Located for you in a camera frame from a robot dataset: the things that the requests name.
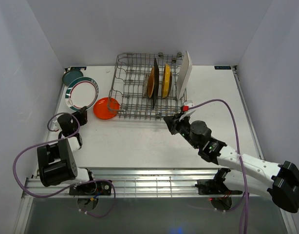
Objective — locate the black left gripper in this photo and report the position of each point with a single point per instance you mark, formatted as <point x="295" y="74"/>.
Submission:
<point x="83" y="112"/>

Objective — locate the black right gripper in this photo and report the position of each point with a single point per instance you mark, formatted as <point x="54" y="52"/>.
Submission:
<point x="173" y="122"/>

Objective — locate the white plate striped rim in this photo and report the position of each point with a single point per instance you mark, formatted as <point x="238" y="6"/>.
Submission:
<point x="82" y="92"/>

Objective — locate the dark teal round plate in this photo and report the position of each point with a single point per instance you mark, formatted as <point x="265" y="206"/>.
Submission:
<point x="70" y="76"/>

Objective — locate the speckled beige oval plate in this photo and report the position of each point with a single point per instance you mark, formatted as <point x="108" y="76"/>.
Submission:
<point x="145" y="85"/>

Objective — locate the yellow polka dot plate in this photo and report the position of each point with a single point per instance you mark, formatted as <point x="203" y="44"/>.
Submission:
<point x="166" y="81"/>

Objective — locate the woven bamboo round plate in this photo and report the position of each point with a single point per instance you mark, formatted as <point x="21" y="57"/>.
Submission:
<point x="151" y="83"/>

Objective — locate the white rectangular plate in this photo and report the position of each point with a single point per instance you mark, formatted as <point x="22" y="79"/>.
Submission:
<point x="184" y="74"/>

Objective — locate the green square glazed plate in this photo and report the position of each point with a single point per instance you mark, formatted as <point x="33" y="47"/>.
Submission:
<point x="156" y="84"/>

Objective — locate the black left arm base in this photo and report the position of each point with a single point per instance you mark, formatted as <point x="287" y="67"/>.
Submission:
<point x="101" y="187"/>

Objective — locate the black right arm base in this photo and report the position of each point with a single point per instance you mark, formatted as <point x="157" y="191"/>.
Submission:
<point x="214" y="187"/>

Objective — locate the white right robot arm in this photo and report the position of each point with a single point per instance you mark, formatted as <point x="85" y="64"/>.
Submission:
<point x="238" y="174"/>

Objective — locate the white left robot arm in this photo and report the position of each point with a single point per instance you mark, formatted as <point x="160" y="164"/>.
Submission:
<point x="56" y="162"/>

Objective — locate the orange round plate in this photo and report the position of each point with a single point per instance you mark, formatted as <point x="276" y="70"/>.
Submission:
<point x="106" y="108"/>

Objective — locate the black label back left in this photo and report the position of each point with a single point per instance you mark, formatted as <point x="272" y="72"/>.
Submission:
<point x="81" y="68"/>

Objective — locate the black xdof label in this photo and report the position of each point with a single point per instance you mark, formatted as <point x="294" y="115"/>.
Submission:
<point x="222" y="67"/>

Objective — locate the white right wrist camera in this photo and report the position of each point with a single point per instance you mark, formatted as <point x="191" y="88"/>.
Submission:
<point x="187" y="109"/>

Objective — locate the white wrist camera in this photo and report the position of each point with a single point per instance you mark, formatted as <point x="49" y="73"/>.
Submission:
<point x="187" y="109"/>
<point x="56" y="126"/>

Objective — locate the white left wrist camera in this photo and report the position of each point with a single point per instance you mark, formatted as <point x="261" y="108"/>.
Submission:
<point x="56" y="126"/>

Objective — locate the grey wire dish rack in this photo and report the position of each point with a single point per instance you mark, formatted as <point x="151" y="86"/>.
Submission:
<point x="127" y="85"/>

